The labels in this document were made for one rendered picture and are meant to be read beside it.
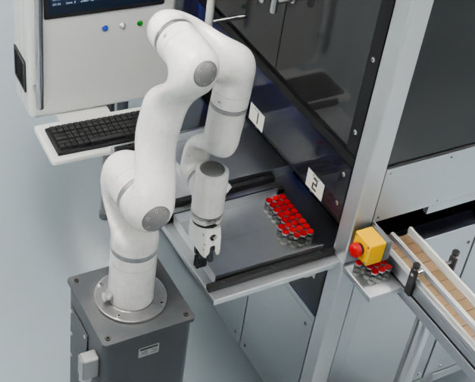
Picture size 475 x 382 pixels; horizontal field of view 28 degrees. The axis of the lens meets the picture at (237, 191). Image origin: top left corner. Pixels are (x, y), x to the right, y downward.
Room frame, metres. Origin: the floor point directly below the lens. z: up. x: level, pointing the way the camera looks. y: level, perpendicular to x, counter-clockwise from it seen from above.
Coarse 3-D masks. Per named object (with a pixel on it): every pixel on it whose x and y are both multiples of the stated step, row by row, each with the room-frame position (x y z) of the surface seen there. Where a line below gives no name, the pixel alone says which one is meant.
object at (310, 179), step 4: (308, 168) 2.13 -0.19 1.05; (308, 172) 2.13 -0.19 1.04; (312, 172) 2.12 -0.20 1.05; (308, 176) 2.13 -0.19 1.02; (312, 176) 2.11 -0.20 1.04; (316, 176) 2.10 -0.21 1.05; (308, 180) 2.12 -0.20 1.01; (312, 180) 2.11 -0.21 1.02; (308, 184) 2.12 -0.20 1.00; (320, 184) 2.08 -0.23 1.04; (316, 188) 2.09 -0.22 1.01; (320, 188) 2.08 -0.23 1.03; (316, 192) 2.09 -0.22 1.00; (320, 192) 2.07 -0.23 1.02; (320, 196) 2.07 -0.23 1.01; (320, 200) 2.07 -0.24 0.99
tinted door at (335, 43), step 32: (320, 0) 2.23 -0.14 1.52; (352, 0) 2.13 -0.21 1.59; (288, 32) 2.33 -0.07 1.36; (320, 32) 2.21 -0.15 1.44; (352, 32) 2.10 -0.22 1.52; (288, 64) 2.31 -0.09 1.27; (320, 64) 2.19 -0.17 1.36; (352, 64) 2.08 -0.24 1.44; (320, 96) 2.16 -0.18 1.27; (352, 96) 2.06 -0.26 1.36
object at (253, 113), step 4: (252, 104) 2.41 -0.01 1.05; (252, 108) 2.40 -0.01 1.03; (256, 108) 2.39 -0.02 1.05; (252, 112) 2.40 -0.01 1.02; (256, 112) 2.39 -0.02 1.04; (260, 112) 2.37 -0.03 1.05; (248, 116) 2.42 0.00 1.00; (252, 116) 2.40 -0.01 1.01; (256, 116) 2.38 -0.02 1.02; (260, 116) 2.37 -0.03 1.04; (252, 120) 2.40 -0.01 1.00; (256, 120) 2.38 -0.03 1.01; (260, 120) 2.36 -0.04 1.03; (256, 124) 2.38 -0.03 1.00; (260, 124) 2.36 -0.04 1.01; (260, 128) 2.36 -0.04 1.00
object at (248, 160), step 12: (192, 132) 2.41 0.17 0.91; (252, 132) 2.49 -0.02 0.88; (180, 144) 2.37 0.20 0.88; (240, 144) 2.42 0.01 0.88; (252, 144) 2.43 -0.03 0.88; (264, 144) 2.44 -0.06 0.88; (180, 156) 2.31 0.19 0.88; (240, 156) 2.36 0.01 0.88; (252, 156) 2.37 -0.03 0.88; (264, 156) 2.37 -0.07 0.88; (276, 156) 2.38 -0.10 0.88; (228, 168) 2.29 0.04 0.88; (240, 168) 2.30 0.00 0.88; (252, 168) 2.30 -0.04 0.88; (264, 168) 2.31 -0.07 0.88; (276, 168) 2.28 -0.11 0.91; (288, 168) 2.31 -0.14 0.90; (228, 180) 2.19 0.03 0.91; (240, 180) 2.21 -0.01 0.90
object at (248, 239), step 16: (272, 192) 2.18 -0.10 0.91; (224, 208) 2.09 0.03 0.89; (240, 208) 2.11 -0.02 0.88; (256, 208) 2.12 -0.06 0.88; (176, 224) 1.99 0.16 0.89; (224, 224) 2.03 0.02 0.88; (240, 224) 2.04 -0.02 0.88; (256, 224) 2.05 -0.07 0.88; (272, 224) 2.06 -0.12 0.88; (224, 240) 1.96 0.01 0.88; (240, 240) 1.97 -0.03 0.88; (256, 240) 1.98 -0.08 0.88; (272, 240) 1.99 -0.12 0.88; (224, 256) 1.90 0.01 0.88; (240, 256) 1.91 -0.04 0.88; (256, 256) 1.92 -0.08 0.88; (272, 256) 1.93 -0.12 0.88; (288, 256) 1.91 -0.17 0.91; (208, 272) 1.82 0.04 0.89; (224, 272) 1.80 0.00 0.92; (240, 272) 1.83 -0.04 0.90
